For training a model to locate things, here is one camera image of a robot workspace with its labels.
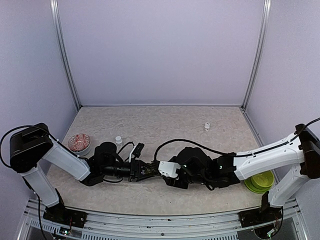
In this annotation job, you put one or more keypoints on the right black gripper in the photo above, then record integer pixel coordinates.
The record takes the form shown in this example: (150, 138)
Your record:
(170, 182)

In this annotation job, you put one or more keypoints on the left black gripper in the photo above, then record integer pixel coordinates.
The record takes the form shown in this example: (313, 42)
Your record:
(136, 170)

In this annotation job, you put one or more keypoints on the green weekly pill organizer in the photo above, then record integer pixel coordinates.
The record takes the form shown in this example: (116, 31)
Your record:
(152, 171)

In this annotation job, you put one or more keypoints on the small white pill bottle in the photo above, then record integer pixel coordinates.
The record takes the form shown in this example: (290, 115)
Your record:
(206, 127)

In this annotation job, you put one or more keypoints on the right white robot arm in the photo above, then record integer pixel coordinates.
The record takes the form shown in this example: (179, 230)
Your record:
(300, 150)

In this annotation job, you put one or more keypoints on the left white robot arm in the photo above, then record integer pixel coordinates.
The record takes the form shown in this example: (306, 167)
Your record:
(30, 144)

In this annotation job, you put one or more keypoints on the green plate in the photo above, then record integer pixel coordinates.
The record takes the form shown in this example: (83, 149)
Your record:
(255, 189)

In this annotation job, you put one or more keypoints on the red patterned bowl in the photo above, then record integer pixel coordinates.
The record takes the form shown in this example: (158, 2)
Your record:
(80, 144)

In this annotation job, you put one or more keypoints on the green bowl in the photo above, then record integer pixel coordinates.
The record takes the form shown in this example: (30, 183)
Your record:
(263, 180)

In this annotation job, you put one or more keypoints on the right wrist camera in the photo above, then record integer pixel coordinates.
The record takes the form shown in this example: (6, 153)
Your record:
(169, 169)

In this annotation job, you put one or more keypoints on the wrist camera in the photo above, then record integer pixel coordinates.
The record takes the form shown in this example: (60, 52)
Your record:
(169, 169)
(136, 152)

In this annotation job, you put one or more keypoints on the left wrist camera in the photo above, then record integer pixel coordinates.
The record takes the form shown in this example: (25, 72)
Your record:
(136, 152)

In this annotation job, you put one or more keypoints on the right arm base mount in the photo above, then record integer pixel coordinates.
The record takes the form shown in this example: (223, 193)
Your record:
(263, 214)

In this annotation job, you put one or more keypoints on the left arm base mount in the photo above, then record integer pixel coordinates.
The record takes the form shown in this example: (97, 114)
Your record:
(59, 213)

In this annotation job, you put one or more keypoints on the aluminium front rail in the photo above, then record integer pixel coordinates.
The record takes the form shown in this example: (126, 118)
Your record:
(112, 226)

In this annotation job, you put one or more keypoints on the left aluminium corner post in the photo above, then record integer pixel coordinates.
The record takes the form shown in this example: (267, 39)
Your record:
(54, 6)

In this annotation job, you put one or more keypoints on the aluminium corner post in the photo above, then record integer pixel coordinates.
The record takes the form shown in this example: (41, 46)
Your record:
(258, 53)
(54, 6)

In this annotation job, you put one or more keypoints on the right aluminium corner post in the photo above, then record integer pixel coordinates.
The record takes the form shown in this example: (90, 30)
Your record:
(258, 53)

